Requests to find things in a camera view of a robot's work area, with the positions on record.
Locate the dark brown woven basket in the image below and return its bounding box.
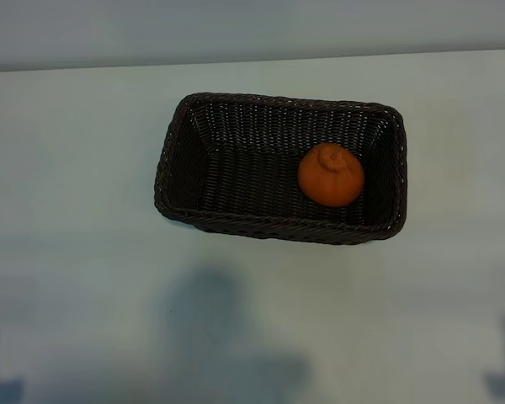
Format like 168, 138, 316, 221
153, 92, 409, 247

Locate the orange fruit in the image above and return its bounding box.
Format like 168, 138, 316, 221
297, 141, 366, 209

